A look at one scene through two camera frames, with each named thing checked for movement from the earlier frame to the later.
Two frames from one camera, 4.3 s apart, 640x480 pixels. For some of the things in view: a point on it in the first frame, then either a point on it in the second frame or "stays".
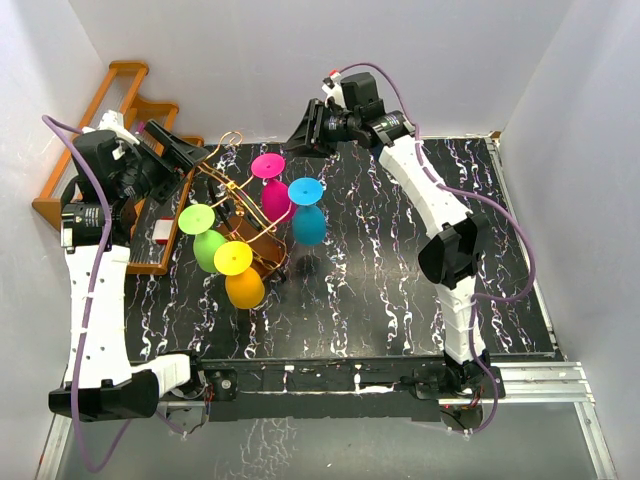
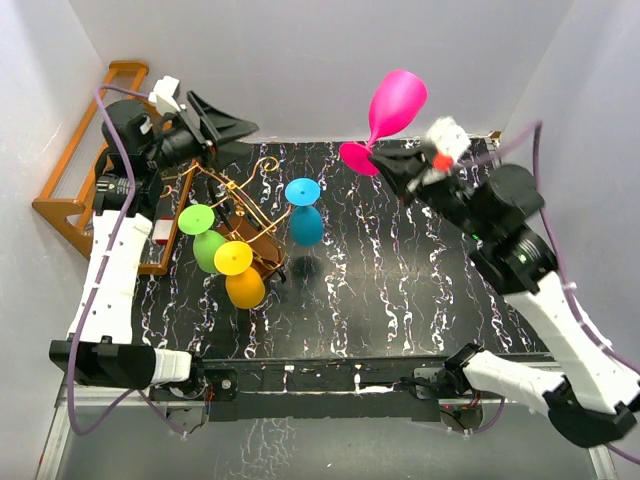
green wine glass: [198, 219] stays
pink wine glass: [276, 197] -> [396, 104]
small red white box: [162, 229] stays
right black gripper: [318, 146] -> [401, 170]
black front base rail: [341, 388] stays
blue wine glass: [309, 222] stays
